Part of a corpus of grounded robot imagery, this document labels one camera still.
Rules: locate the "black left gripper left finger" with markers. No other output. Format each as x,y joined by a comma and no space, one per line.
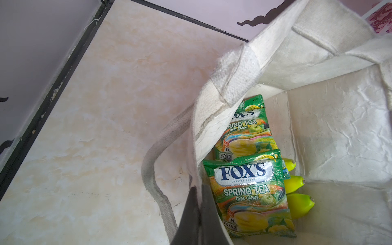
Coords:
188,229

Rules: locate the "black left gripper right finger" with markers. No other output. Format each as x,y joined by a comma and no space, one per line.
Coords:
211,228

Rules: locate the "yellow-green candy bag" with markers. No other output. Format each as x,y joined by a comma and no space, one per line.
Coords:
248,132
250,195

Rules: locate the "yellow banana bunch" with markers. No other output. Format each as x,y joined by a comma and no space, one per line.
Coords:
299,204

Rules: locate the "beige canvas tote bag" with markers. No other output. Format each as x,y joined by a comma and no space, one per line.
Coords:
326,80

